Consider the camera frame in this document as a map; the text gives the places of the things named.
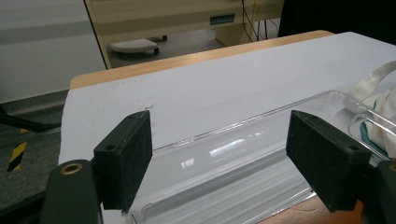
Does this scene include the black stand leg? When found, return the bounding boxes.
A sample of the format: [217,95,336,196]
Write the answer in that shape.
[0,105,63,133]

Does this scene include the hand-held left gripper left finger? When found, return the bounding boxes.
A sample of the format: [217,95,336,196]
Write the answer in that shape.
[92,109,154,215]

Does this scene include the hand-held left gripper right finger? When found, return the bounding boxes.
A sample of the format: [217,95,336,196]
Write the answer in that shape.
[285,109,374,214]

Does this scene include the cream canvas tote bag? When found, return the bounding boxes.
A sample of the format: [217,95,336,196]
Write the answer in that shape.
[346,59,396,161]

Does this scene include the wheeled chair base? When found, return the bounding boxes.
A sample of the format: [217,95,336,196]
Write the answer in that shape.
[107,35,169,56]

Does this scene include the clear plastic tray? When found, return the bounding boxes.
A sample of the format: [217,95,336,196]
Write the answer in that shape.
[125,89,396,224]

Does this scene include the black hanging cables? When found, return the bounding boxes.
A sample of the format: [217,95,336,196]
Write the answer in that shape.
[240,0,280,44]

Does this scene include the white cabinet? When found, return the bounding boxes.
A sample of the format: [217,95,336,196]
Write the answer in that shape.
[0,0,107,105]

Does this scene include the yellow black floor tape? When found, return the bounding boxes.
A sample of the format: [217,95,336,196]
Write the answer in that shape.
[7,128,31,173]

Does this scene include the wooden table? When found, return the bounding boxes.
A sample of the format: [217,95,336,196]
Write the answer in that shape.
[68,29,335,91]

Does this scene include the wooden cabinet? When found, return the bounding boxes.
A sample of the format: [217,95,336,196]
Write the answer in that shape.
[83,0,285,70]

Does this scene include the dark curtain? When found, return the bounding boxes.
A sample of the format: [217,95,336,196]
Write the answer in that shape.
[277,0,396,46]

